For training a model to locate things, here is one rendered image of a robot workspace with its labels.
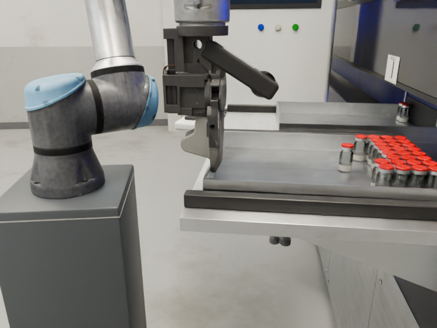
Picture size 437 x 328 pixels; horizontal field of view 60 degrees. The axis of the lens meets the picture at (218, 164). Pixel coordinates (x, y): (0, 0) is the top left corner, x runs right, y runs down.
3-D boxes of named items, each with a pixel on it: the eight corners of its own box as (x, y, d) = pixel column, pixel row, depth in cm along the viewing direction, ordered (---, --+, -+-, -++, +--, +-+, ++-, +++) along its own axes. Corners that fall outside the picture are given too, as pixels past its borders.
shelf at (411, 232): (393, 119, 111) (394, 112, 110) (575, 254, 45) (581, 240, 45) (228, 114, 116) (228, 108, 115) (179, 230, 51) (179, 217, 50)
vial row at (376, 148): (375, 158, 71) (378, 135, 70) (408, 199, 55) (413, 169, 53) (363, 158, 72) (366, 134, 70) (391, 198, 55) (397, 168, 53)
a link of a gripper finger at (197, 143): (184, 170, 60) (181, 112, 57) (222, 172, 59) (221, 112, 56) (179, 177, 57) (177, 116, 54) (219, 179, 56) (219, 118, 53)
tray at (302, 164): (395, 153, 75) (398, 136, 74) (456, 215, 50) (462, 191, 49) (223, 147, 79) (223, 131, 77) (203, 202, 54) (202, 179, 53)
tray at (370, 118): (400, 116, 105) (402, 103, 104) (439, 143, 81) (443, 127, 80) (276, 113, 109) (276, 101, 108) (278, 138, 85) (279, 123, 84)
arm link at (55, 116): (26, 138, 82) (15, 73, 77) (90, 129, 89) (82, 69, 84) (37, 153, 72) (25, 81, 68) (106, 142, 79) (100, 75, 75)
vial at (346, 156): (350, 168, 67) (352, 144, 65) (352, 172, 65) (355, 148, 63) (337, 167, 67) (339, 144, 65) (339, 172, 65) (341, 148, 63)
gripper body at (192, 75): (175, 107, 60) (172, 25, 56) (230, 108, 59) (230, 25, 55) (164, 118, 53) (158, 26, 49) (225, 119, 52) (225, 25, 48)
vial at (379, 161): (383, 186, 59) (387, 158, 58) (387, 192, 57) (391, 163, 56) (368, 185, 59) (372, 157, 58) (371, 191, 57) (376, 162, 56)
